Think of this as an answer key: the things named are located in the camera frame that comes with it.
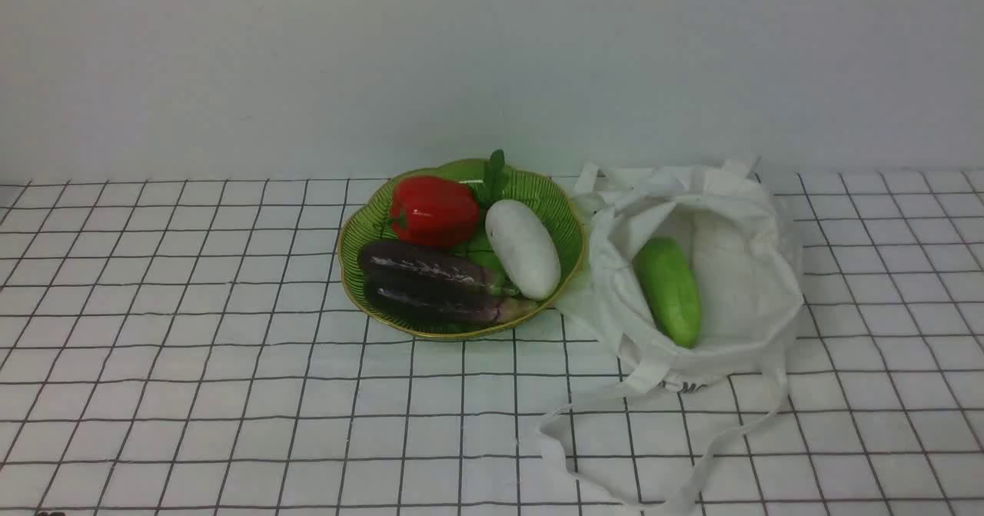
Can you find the dark purple eggplant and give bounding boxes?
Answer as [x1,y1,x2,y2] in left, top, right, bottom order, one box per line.
[364,278,539,326]
[357,239,520,298]

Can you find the lower dark purple eggplant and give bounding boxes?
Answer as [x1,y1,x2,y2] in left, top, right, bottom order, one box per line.
[364,278,539,326]

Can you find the red bell pepper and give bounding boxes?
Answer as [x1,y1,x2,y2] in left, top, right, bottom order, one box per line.
[389,175,480,249]

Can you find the green leafy vegetable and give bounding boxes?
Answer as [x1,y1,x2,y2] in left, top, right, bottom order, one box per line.
[447,149,510,271]

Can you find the white cucumber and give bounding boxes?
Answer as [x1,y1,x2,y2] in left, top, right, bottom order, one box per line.
[485,198,561,300]

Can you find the green cucumber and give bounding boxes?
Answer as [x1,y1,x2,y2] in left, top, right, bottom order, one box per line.
[633,237,703,348]

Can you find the white cloth bag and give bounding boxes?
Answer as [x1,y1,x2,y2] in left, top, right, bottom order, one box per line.
[531,159,804,515]

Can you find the green leaf-shaped plate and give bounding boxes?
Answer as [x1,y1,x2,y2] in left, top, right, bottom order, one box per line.
[337,158,588,341]

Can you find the upper dark purple eggplant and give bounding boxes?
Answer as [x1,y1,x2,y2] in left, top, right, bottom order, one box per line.
[357,239,520,298]

